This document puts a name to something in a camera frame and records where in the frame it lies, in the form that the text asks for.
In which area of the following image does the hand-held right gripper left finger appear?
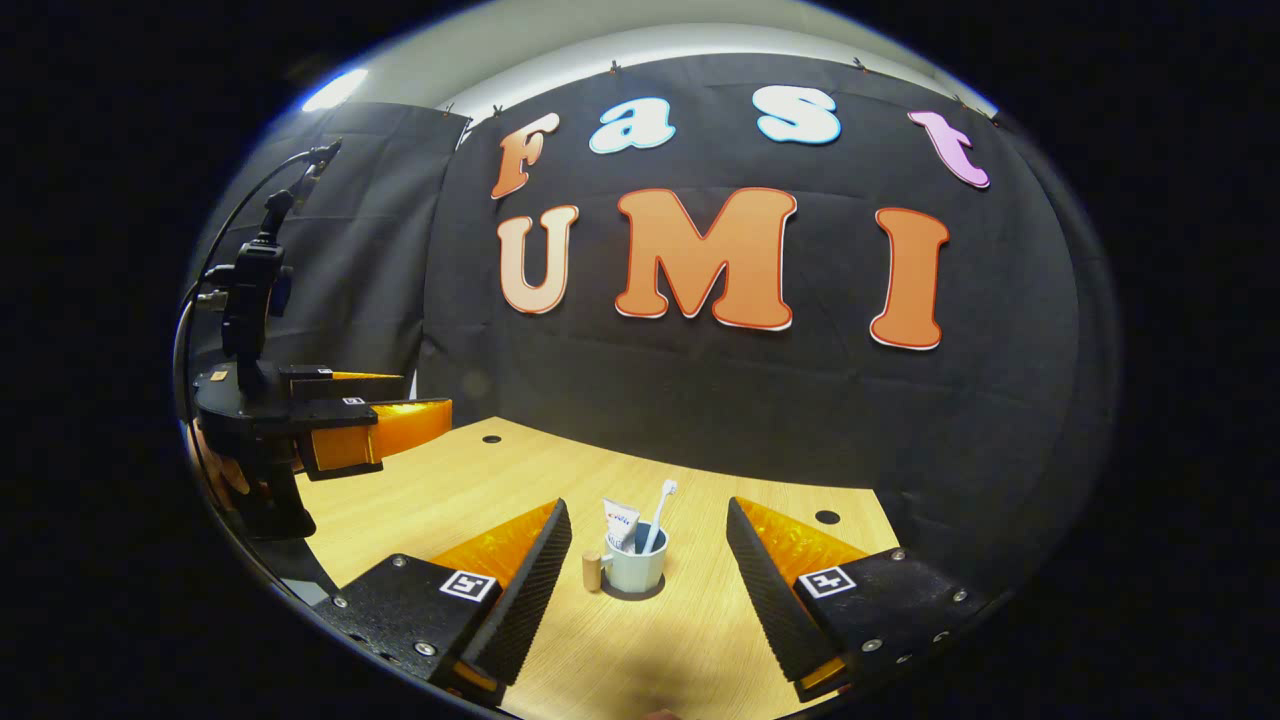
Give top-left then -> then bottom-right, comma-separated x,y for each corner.
315,497 -> 574,703

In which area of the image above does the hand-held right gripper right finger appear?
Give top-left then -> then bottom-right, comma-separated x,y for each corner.
725,496 -> 991,704

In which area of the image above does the dark round coaster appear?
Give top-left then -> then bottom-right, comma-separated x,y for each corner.
600,575 -> 667,603

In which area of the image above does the blue cup with wooden handle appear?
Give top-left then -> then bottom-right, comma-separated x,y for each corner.
582,522 -> 669,597

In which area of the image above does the white toothpaste tube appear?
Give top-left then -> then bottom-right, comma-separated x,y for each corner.
602,498 -> 641,553

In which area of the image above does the light blue toothbrush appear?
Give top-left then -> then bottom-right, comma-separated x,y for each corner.
640,480 -> 679,556

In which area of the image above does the wooden desktop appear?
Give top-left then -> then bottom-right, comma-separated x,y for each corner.
295,417 -> 901,720

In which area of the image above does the black side cloth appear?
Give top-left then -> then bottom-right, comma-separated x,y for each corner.
195,100 -> 471,401

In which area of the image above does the black backdrop cloth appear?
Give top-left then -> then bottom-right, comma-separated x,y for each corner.
420,53 -> 1116,641

